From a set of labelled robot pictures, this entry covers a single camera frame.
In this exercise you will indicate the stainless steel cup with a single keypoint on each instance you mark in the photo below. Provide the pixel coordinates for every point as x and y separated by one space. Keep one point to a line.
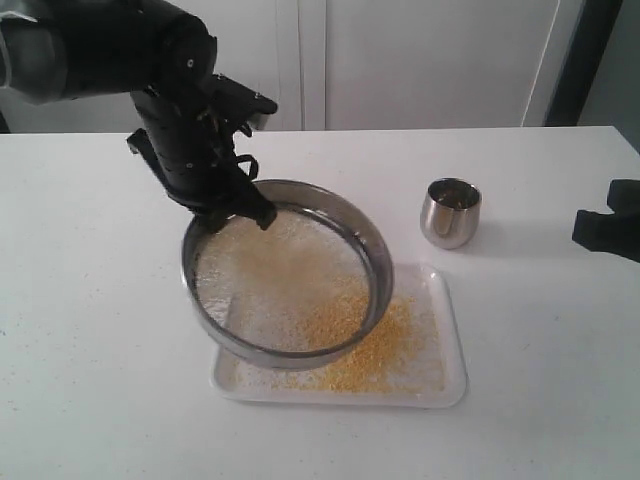
450 213

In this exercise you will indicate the sifted yellow millet grains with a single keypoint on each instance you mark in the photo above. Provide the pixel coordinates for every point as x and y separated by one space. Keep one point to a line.
402 355

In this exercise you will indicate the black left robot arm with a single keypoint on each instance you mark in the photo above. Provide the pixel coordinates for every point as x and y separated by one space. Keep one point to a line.
162 57

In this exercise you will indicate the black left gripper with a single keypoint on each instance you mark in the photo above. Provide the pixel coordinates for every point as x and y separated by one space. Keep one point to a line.
197 165

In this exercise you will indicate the yellow white grain pile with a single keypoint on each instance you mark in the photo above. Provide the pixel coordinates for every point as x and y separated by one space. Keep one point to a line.
296 287

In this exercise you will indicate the round steel mesh sieve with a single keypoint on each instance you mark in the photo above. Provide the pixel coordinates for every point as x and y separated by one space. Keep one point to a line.
341 216

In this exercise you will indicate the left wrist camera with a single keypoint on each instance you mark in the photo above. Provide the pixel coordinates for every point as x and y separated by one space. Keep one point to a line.
244 110

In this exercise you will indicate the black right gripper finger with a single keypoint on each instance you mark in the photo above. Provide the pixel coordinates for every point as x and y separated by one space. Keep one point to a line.
616 233
624 196

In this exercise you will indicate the white rectangular plastic tray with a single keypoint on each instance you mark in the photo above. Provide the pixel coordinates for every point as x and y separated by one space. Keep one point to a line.
411 279

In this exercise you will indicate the dark vertical post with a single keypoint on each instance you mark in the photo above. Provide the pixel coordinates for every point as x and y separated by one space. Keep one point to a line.
588 44

